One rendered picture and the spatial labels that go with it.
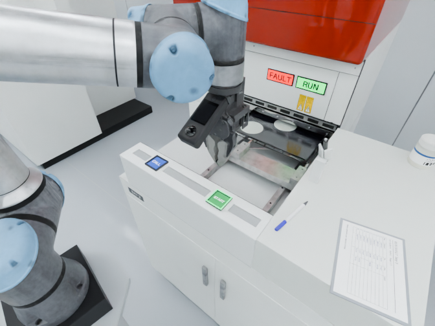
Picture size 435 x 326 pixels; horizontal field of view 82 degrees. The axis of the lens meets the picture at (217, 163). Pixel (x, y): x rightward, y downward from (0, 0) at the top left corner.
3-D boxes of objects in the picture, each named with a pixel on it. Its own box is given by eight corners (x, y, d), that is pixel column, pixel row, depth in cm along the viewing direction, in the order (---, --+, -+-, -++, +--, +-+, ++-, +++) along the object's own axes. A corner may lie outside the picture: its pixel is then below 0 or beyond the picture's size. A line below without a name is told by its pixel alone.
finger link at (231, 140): (235, 156, 58) (237, 124, 52) (232, 160, 57) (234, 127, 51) (219, 149, 60) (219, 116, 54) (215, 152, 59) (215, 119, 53)
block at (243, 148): (243, 146, 104) (243, 140, 102) (249, 149, 102) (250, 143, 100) (231, 156, 99) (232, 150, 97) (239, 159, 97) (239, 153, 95)
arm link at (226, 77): (229, 70, 43) (193, 59, 46) (228, 94, 46) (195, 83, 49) (252, 57, 47) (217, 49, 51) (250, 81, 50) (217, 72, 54)
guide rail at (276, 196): (309, 152, 110) (311, 147, 108) (313, 154, 109) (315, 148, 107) (248, 230, 80) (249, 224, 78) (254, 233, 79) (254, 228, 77)
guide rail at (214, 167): (256, 131, 122) (256, 125, 120) (259, 132, 122) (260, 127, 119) (186, 192, 93) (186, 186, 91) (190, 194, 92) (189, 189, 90)
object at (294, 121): (241, 117, 127) (243, 99, 121) (328, 149, 107) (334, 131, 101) (239, 118, 126) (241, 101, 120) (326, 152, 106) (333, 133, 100)
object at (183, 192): (147, 169, 102) (140, 141, 93) (267, 243, 77) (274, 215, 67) (128, 182, 96) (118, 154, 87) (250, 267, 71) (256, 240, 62)
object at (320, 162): (313, 169, 81) (325, 135, 72) (325, 174, 79) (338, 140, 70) (305, 180, 77) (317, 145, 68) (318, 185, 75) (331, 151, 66)
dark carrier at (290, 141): (269, 100, 131) (269, 99, 130) (336, 121, 115) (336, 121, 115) (231, 129, 110) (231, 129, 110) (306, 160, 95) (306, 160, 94)
